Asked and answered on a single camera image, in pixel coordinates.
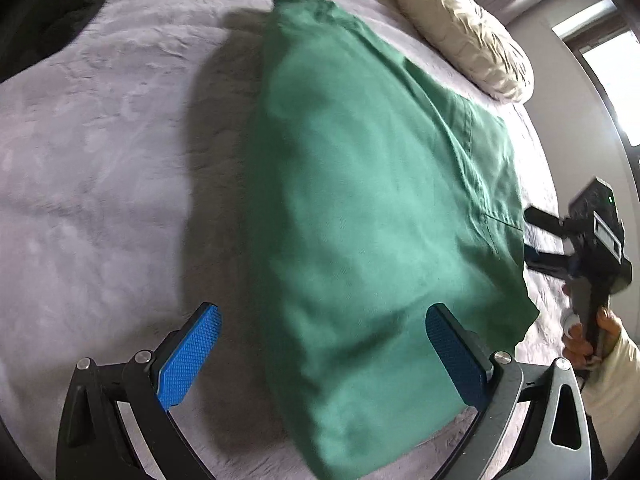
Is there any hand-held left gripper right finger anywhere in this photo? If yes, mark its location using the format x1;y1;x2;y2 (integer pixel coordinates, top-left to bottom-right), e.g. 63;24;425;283
425;303;598;480

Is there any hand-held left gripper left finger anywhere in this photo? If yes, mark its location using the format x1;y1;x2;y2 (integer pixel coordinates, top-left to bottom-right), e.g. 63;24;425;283
55;302;223;480

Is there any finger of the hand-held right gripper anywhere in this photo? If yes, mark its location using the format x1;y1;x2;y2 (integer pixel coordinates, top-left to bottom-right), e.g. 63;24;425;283
525;245;577;279
524;206;572;239

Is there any green work jacket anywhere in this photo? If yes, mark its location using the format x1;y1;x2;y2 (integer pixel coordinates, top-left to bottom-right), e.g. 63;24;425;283
245;0;540;468

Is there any person's right forearm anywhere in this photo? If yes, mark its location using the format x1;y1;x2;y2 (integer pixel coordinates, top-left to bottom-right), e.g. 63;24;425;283
581;329;640;463

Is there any person's right hand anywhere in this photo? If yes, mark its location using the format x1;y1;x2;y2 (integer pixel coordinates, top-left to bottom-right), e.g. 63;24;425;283
560;282;624;377

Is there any window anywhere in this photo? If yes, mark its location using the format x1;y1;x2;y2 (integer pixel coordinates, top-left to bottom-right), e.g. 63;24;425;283
551;0;640;150

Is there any cream crinkled pillow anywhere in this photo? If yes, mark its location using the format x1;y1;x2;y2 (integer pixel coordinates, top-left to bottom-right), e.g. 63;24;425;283
395;0;535;105

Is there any lilac quilted bedspread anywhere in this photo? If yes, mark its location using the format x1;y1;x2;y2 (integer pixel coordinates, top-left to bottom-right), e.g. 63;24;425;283
0;0;591;480

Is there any dark cloth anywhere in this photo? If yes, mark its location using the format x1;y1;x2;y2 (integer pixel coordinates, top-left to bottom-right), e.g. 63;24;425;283
0;0;125;84

